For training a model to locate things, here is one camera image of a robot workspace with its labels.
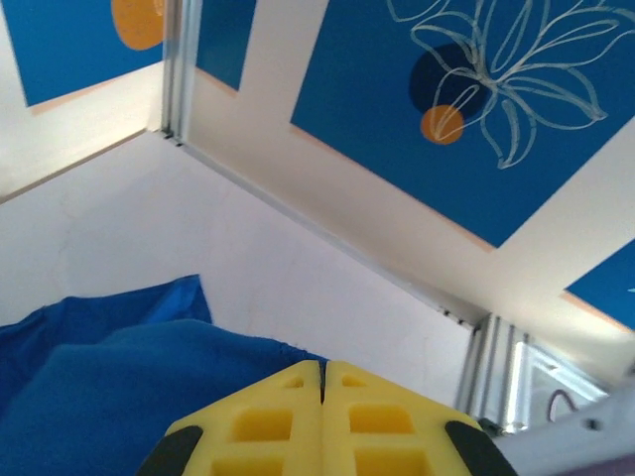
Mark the blue t-shirt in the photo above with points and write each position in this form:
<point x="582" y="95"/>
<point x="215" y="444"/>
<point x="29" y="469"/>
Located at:
<point x="99" y="387"/>

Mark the blue poster with line drawing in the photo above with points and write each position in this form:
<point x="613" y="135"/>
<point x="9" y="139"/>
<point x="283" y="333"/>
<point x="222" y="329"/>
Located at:
<point x="223" y="39"/>

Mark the plain blue poster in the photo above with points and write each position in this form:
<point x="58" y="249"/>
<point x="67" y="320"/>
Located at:
<point x="615" y="287"/>

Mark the aluminium table edge rail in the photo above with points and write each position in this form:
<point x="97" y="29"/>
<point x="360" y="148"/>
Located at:
<point x="347" y="248"/>

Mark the wide aluminium base rail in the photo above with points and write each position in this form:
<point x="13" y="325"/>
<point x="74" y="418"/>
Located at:
<point x="496" y="377"/>

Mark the blue poster orange circle fern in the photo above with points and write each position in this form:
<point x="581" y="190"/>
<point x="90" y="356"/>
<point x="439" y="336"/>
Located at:
<point x="74" y="59"/>

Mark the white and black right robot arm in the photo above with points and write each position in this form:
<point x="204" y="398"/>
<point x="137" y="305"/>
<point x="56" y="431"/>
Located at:
<point x="570" y="441"/>

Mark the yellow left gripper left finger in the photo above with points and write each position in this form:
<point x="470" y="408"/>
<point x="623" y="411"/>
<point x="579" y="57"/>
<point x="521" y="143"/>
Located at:
<point x="278" y="436"/>

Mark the aluminium frame post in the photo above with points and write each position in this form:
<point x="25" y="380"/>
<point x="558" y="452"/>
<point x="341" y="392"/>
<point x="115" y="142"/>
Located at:
<point x="178" y="74"/>

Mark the blue poster navy circle lily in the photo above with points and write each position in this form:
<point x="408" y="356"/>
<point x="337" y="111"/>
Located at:
<point x="372" y="99"/>

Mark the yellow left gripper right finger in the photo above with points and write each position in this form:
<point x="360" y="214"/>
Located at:
<point x="377" y="436"/>

